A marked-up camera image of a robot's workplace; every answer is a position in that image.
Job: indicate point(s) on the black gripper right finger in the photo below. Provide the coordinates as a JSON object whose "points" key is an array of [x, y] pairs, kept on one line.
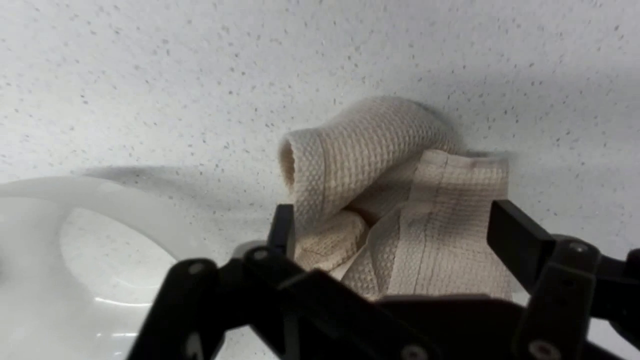
{"points": [[560, 286]]}

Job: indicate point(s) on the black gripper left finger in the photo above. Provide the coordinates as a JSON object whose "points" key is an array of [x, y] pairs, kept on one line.
{"points": [[267, 306]]}

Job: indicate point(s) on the beige waffle towel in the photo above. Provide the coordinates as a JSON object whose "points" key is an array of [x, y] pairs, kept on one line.
{"points": [[401, 187]]}

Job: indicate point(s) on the white bowl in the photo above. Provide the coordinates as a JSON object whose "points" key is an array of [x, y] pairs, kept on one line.
{"points": [[40, 280]]}

